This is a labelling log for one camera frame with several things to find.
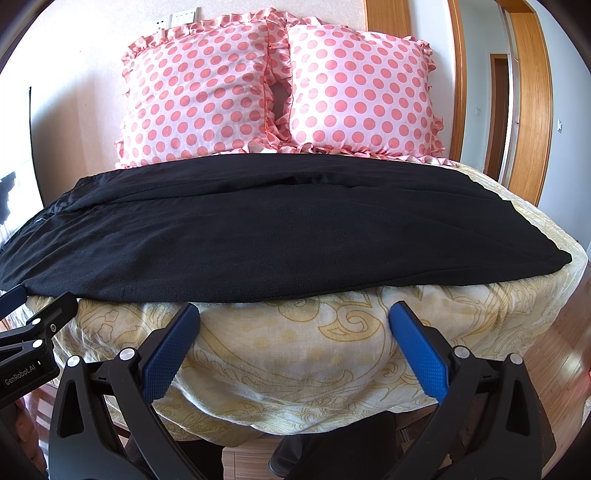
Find yellow patterned bed cover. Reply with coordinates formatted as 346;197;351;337
56;167;588;446

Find black pants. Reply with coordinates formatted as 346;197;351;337
1;154;571;303

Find wooden door frame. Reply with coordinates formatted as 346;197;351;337
449;1;553;205

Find left pink polka-dot pillow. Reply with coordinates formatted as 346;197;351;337
116;9;290;169

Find white wall socket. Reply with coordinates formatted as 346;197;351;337
155;7;201;29

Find pink polka-dot pillow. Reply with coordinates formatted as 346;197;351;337
116;9;290;169
267;12;453;166

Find wooden headboard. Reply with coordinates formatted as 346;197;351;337
365;0;412;37

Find right pink polka-dot pillow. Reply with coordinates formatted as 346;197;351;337
267;12;453;166

